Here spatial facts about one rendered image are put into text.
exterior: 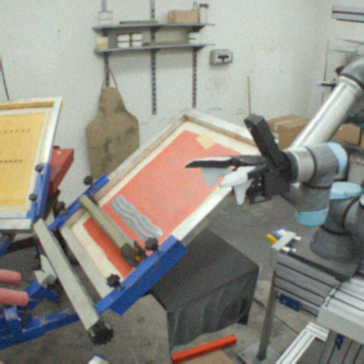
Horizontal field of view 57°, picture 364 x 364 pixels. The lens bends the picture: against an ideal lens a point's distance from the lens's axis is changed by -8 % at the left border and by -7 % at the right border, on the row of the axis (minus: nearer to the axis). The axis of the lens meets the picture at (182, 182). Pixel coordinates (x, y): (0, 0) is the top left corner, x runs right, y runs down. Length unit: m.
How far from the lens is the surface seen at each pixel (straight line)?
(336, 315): 1.16
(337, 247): 1.19
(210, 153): 1.41
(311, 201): 0.83
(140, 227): 1.31
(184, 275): 1.56
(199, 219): 1.15
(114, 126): 3.40
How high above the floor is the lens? 1.94
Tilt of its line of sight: 25 degrees down
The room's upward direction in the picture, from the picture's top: straight up
